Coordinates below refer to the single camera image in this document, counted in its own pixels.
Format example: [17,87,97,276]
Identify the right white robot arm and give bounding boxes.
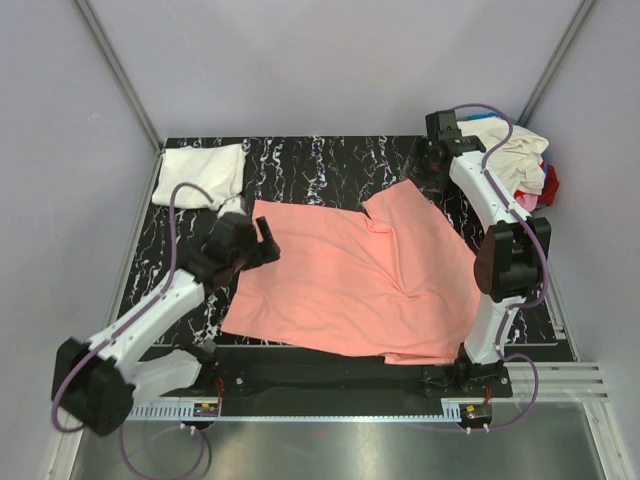
[404,138,551,397]

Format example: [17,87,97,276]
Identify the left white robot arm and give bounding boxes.
[51,213,280,436]

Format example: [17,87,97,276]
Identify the right aluminium rail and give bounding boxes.
[505,272,635,479]

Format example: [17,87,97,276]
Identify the pink garment in pile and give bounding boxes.
[517,193,538,212]

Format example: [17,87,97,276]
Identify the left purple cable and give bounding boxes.
[51,182,226,479]

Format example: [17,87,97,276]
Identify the slotted grey cable duct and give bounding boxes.
[127,400,462,423]

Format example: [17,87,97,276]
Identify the left aluminium frame post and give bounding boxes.
[72,0,163,152]

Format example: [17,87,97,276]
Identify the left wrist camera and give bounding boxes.
[212,195,255,250]

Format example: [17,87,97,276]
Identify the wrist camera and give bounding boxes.
[212,195,255,250]
[425,110,486,160]

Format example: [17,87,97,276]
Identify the right aluminium frame post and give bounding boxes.
[518,0,599,127]

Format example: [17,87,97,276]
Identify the crumpled cream t shirt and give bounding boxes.
[458,118,549,195]

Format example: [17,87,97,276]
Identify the folded white t shirt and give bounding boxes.
[151,144,245,209]

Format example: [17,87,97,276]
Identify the blue garment in pile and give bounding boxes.
[466,112,517,124]

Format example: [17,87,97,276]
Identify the red garment in pile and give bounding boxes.
[537,165,560,209]

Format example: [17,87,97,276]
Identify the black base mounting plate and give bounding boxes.
[172,346,513,417]

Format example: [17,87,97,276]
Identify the aluminium frame post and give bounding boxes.
[518,0,599,127]
[72,0,163,152]

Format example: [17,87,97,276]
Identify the salmon pink t shirt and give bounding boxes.
[221,180,481,365]

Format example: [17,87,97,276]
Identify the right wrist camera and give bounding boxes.
[425,110,486,160]

